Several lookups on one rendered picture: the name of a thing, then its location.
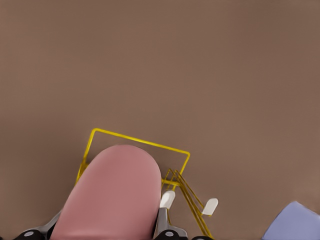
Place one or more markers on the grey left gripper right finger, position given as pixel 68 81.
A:
pixel 163 222

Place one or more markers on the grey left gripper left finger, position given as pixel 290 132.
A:
pixel 49 227

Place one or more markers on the pink plate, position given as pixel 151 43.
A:
pixel 112 195

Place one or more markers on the lavender blue flat object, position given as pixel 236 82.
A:
pixel 295 222

